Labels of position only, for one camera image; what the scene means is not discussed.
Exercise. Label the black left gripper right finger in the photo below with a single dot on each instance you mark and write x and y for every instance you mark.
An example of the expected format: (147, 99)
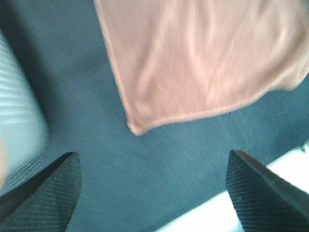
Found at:
(263, 201)

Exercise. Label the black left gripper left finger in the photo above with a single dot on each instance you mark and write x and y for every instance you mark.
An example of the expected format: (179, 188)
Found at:
(45, 202)

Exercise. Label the brown microfibre towel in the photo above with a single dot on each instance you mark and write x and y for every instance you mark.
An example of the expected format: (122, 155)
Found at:
(181, 60)

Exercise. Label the grey perforated laundry basket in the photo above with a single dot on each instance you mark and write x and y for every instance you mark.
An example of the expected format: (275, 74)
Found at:
(23, 128)

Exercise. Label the black fabric table mat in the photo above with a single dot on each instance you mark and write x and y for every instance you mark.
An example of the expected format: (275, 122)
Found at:
(131, 183)

